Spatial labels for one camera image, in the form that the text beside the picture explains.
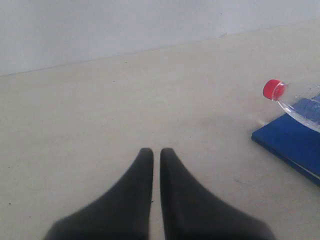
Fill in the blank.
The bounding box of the clear plastic water bottle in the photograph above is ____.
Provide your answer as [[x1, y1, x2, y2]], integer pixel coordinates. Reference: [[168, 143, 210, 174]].
[[262, 79, 320, 132]]

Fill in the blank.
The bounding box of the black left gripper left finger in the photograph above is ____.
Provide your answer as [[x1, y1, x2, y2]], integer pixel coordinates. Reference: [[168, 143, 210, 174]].
[[45, 148, 154, 240]]

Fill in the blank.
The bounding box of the blue notebook binder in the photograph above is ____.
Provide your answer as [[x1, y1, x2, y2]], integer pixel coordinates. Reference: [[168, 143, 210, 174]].
[[251, 113, 320, 186]]

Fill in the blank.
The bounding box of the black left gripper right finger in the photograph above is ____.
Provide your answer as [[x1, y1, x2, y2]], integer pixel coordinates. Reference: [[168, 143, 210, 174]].
[[160, 148, 276, 240]]

